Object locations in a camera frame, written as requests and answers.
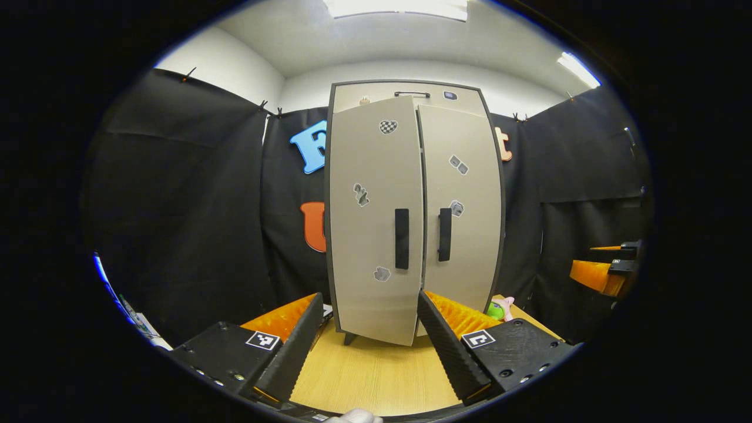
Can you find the thin metal rod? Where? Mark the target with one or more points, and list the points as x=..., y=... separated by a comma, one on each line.
x=630, y=138

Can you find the green plush toy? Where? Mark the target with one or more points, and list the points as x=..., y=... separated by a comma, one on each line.
x=498, y=309

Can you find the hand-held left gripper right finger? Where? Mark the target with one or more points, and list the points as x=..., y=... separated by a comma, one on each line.
x=449, y=352

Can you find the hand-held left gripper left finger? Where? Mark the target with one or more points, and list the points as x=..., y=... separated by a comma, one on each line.
x=296, y=346

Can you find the grey cabinet drawer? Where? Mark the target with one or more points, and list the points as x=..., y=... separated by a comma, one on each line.
x=376, y=91

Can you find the ceiling light panel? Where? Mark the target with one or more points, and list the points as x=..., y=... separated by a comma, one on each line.
x=399, y=8
x=577, y=69

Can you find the grey shoe cabinet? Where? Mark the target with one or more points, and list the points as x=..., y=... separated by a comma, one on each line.
x=376, y=89

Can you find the white flat object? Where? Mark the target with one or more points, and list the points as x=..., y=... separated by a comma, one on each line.
x=147, y=329

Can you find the black backdrop cloth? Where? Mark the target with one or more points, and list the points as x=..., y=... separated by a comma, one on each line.
x=176, y=205

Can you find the grey shoe cabinet door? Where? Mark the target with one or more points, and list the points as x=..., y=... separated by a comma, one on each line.
x=370, y=282
x=476, y=247

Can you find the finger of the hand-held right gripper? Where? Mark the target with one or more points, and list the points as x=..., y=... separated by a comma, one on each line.
x=628, y=249
x=596, y=276

